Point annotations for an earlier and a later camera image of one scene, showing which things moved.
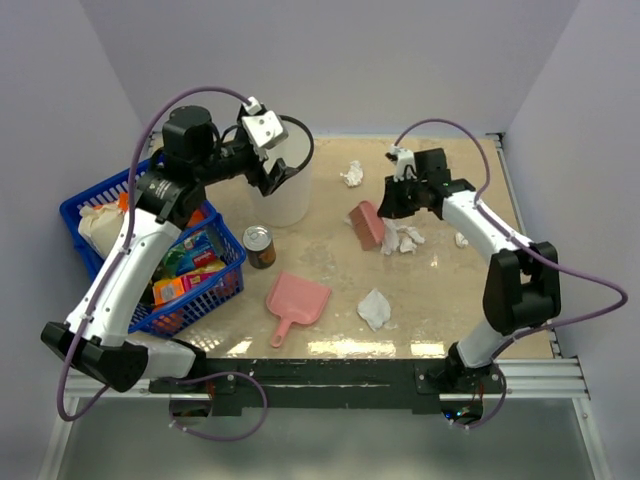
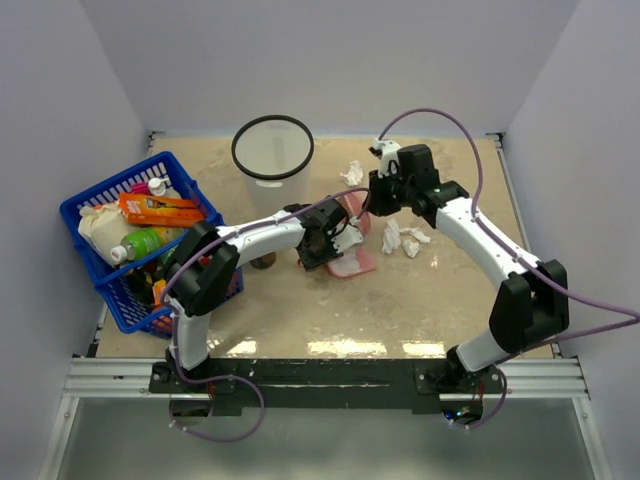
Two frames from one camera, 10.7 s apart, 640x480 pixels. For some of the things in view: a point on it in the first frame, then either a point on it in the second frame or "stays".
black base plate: (334, 384) stays
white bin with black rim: (287, 204) stays
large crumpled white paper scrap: (354, 175) stays
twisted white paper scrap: (391, 235) stays
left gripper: (268, 182) to (311, 263)
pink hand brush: (367, 225) to (353, 204)
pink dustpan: (296, 299) to (352, 262)
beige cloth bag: (99, 225) stays
